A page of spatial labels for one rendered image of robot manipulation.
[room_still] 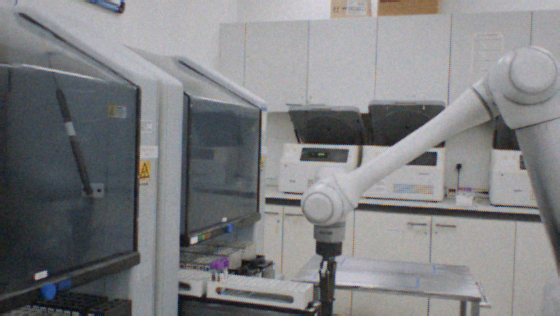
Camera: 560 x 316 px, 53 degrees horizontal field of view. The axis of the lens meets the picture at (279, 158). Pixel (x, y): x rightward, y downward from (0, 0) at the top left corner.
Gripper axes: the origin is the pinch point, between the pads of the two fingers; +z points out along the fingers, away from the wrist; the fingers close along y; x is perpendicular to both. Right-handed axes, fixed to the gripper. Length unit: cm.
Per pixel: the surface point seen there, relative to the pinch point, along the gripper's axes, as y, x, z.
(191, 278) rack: 4.2, -40.2, -6.4
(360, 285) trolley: -26.6, 4.6, -2.0
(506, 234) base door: -229, 61, 7
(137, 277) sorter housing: 30, -42, -12
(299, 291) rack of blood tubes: 4.8, -6.8, -6.5
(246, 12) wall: -292, -145, -155
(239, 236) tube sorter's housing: -53, -49, -9
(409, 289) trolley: -28.3, 20.0, -2.0
